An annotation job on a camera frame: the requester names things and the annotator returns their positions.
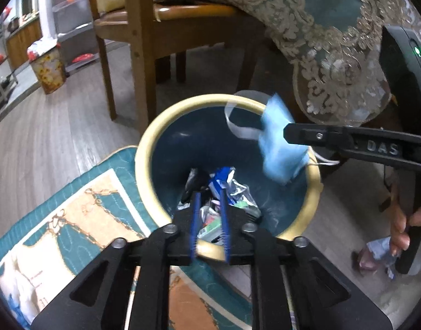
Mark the metal shelf rack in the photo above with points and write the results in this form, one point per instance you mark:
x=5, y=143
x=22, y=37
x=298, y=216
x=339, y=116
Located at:
x=1, y=72

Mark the person's right hand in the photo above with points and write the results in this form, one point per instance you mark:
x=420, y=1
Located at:
x=398, y=233

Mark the black plastic bag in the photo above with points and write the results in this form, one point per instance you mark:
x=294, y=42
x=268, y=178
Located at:
x=193, y=184

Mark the white crumpled plastic wrapper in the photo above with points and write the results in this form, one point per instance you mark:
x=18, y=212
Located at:
x=18, y=282

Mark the floral trash can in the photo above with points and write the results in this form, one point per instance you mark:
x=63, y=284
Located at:
x=49, y=72

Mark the wooden kitchen cabinet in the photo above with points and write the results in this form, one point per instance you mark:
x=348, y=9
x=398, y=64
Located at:
x=23, y=39

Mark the blue face mask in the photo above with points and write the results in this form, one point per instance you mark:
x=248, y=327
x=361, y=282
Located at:
x=279, y=144

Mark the green embroidered tablecloth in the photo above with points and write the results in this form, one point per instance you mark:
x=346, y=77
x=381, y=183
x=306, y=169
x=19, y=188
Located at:
x=317, y=24

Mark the blue bin with yellow rim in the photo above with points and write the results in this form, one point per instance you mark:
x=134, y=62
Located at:
x=183, y=134

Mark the wooden chair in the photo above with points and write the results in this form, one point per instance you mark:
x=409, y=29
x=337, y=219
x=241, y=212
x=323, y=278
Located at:
x=141, y=41

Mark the blue wet wipe packet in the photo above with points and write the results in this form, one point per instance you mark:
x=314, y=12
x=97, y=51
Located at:
x=220, y=178

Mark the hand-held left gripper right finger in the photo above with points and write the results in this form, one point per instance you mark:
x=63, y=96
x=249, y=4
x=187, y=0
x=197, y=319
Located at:
x=225, y=223

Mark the foot in slipper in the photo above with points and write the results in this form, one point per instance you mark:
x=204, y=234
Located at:
x=375, y=254

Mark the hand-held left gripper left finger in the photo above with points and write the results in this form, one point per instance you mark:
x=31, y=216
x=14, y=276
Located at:
x=195, y=220

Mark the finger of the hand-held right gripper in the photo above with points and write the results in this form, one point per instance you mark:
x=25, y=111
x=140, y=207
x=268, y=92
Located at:
x=320, y=137

